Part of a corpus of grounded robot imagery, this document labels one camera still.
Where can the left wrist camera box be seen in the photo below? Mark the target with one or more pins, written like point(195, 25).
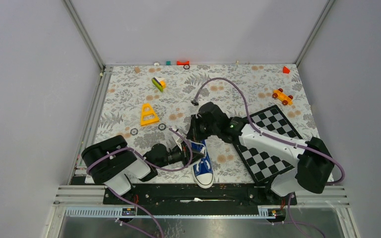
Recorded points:
point(180, 143)

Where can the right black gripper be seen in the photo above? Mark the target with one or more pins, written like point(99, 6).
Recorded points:
point(194, 134)

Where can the floral patterned mat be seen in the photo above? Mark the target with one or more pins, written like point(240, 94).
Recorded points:
point(236, 89)

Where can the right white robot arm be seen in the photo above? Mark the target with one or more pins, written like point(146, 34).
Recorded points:
point(311, 159)

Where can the red triangular block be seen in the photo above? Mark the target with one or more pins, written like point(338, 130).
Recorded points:
point(286, 70)

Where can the orange toy car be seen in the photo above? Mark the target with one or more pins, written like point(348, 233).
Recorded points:
point(281, 96)

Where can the black white chessboard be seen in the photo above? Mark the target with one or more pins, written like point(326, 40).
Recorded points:
point(265, 157)

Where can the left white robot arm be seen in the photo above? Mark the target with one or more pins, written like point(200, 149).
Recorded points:
point(109, 161)

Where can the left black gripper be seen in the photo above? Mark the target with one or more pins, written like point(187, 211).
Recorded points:
point(185, 154)

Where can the yellow plastic triangle toy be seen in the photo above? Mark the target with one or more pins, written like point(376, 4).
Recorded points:
point(148, 115)

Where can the stacked toy bricks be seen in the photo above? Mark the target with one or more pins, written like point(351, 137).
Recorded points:
point(159, 83)

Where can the white shoelace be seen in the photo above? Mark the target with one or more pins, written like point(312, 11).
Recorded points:
point(202, 148)

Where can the red block at wall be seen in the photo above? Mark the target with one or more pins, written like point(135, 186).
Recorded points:
point(182, 63)

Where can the blue canvas sneaker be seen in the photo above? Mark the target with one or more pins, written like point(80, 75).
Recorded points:
point(202, 172)

